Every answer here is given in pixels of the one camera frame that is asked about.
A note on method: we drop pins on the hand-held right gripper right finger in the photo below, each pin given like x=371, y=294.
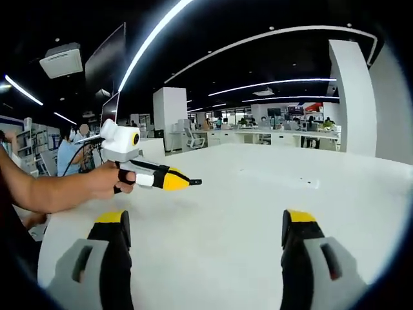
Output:
x=303, y=258

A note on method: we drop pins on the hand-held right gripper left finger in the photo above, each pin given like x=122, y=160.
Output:
x=96, y=268

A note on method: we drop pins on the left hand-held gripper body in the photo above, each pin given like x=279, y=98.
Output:
x=121, y=139

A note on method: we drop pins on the black plastic buckle socket part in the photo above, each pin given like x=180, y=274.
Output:
x=193, y=182

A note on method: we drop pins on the black plastic buckle pronged part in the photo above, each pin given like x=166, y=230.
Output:
x=198, y=182

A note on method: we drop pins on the person's left hand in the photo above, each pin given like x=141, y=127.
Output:
x=103, y=182

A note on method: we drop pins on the white low cabinet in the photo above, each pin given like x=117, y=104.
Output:
x=153, y=147

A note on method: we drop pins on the computer monitor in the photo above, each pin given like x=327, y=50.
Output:
x=109, y=109

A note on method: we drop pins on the white office chair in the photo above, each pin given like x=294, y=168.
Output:
x=195, y=139

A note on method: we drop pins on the white square pillar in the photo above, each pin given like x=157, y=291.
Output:
x=351, y=106
x=169, y=119

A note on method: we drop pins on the dark hanging ceiling panel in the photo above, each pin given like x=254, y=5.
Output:
x=106, y=58

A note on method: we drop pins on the long white office desk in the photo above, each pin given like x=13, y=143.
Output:
x=245, y=137

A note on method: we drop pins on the white storage shelf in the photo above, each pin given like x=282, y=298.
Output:
x=32, y=145

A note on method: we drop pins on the white ceiling air conditioner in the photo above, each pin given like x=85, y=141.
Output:
x=61, y=61

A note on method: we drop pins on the black desk monitor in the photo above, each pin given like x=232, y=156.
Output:
x=274, y=112

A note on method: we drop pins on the square ceiling vent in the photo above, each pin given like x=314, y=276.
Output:
x=263, y=92

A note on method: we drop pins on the small green desk plant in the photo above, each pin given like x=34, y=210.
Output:
x=327, y=125

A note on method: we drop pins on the red wall panel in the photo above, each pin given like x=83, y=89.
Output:
x=314, y=106

